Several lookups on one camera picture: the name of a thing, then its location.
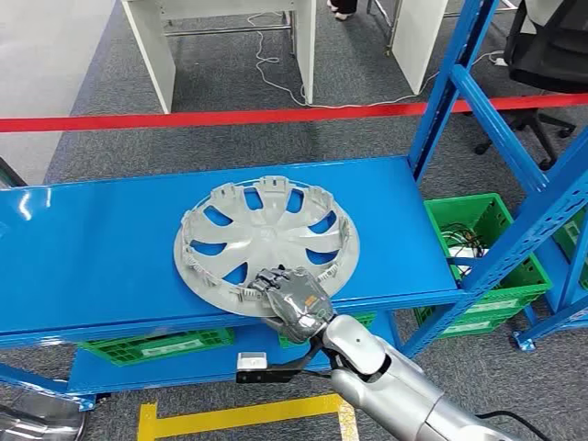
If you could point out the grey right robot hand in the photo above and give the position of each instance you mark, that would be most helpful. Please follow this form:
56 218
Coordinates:
298 304

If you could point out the grey plastic wheel hubcap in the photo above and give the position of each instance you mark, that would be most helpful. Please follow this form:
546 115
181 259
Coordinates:
266 237

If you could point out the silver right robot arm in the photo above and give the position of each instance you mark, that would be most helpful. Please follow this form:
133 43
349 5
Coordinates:
390 389

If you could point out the blue metal shelf rack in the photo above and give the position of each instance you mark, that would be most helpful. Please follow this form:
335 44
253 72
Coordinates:
551 322
91 243

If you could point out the yellow floor tape outline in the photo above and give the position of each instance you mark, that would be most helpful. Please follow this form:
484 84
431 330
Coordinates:
229 416

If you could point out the white power adapter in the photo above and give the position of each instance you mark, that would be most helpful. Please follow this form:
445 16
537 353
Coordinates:
461 251

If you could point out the red barrier belt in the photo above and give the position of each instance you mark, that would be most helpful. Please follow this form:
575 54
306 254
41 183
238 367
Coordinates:
183 117

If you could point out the open green plastic crate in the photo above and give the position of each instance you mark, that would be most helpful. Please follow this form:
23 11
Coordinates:
500 219

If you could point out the person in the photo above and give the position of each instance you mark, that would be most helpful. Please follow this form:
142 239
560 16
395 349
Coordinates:
342 7

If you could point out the white office desk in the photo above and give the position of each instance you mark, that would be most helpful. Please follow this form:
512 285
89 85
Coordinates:
154 55
418 42

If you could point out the white power plug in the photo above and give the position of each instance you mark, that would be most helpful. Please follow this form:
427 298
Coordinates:
500 61

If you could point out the black office chair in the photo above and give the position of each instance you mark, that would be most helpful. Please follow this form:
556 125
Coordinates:
551 61

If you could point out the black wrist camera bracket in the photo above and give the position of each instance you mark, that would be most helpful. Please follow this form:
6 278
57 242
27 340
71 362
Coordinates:
275 374

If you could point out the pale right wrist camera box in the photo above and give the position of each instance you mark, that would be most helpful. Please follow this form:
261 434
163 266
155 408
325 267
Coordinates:
251 360

